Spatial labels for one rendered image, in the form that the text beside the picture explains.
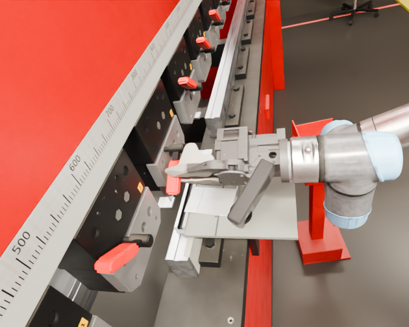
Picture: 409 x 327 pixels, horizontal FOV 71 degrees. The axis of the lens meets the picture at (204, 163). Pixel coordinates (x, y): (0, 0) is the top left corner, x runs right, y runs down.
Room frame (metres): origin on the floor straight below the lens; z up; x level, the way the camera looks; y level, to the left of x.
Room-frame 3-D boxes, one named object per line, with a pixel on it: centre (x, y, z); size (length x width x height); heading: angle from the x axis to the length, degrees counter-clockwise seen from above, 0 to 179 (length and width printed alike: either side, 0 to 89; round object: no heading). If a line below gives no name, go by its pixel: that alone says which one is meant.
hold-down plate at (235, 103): (1.04, -0.20, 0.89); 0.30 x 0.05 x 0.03; 157
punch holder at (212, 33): (1.03, -0.14, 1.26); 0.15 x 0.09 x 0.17; 157
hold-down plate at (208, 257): (0.52, 0.01, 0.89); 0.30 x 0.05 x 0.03; 157
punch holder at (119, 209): (0.30, 0.17, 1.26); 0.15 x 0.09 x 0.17; 157
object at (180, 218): (0.53, 0.07, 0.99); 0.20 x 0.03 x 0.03; 157
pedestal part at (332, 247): (0.77, -0.47, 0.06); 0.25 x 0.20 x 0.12; 78
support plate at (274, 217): (0.45, -0.05, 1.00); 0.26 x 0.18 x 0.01; 67
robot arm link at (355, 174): (0.28, -0.22, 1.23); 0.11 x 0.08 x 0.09; 67
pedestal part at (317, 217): (0.78, -0.45, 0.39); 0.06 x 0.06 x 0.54; 78
